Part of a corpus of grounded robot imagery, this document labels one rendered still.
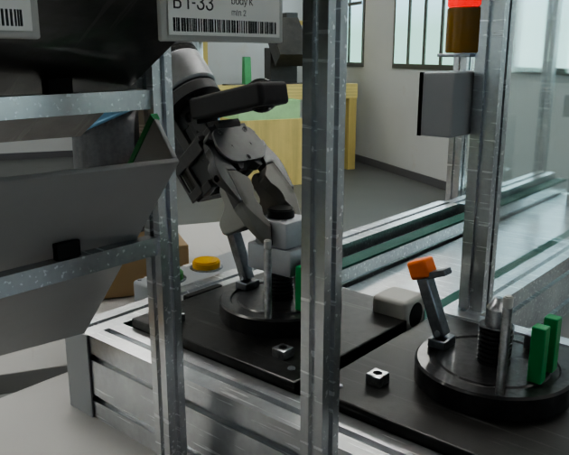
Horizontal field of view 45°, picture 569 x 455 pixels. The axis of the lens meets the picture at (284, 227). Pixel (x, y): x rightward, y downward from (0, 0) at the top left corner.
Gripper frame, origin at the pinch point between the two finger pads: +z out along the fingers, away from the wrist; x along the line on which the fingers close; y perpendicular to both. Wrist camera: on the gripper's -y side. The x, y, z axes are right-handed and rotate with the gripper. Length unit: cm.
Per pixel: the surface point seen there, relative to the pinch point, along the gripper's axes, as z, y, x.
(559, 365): 26.0, -16.8, -3.0
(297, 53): -292, 302, -515
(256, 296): 4.4, 7.6, 1.6
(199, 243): -23, 59, -41
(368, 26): -298, 264, -612
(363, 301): 10.6, 3.6, -9.6
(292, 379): 14.9, -1.3, 11.7
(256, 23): -1.0, -29.4, 27.4
